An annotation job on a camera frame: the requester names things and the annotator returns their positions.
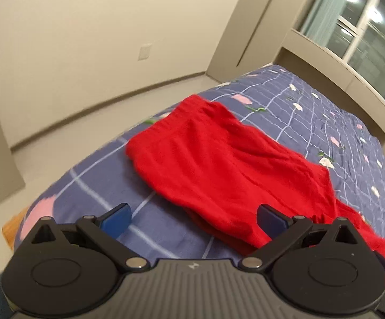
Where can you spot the beige window seat cabinet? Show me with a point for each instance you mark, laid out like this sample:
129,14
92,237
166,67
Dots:
325,59

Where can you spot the white wall outlet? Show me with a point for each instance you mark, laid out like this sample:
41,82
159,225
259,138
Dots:
145,51

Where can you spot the wooden bed frame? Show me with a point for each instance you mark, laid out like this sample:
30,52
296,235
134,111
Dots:
13,229

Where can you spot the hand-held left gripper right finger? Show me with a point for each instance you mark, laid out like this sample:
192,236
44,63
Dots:
272,222

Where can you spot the red pants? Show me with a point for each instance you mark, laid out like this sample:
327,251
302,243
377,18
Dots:
229,159

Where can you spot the window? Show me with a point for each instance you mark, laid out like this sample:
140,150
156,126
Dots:
375,30

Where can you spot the light blue curtain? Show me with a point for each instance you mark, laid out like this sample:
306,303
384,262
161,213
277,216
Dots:
328,3

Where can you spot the blue checked floral bed quilt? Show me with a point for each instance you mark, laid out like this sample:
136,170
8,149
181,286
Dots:
312,119

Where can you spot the beige wardrobe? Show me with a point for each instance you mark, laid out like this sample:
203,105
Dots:
239,23

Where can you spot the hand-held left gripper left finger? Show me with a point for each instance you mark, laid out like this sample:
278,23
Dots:
116,222

